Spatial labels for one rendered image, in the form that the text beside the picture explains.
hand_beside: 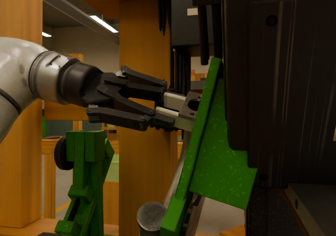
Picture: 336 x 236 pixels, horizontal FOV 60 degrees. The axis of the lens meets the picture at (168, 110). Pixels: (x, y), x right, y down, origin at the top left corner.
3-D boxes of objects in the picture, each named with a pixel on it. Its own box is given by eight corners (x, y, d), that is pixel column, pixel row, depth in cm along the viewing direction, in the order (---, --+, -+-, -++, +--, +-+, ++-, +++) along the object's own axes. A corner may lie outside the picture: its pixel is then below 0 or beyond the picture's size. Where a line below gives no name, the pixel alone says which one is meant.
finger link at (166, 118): (145, 109, 47) (137, 122, 45) (175, 117, 45) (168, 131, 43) (146, 115, 48) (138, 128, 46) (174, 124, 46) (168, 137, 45)
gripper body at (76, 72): (53, 80, 47) (104, 95, 45) (82, 52, 52) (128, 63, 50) (65, 112, 52) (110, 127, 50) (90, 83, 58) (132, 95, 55)
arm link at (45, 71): (55, 41, 53) (83, 47, 52) (67, 79, 60) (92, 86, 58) (21, 70, 47) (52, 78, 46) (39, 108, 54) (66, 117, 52)
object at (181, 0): (254, 41, 57) (253, -34, 58) (170, 46, 62) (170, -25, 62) (251, 53, 70) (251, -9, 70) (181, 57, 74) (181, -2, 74)
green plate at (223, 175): (234, 257, 32) (286, 73, 31) (164, 230, 34) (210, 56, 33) (235, 220, 43) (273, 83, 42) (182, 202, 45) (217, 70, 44)
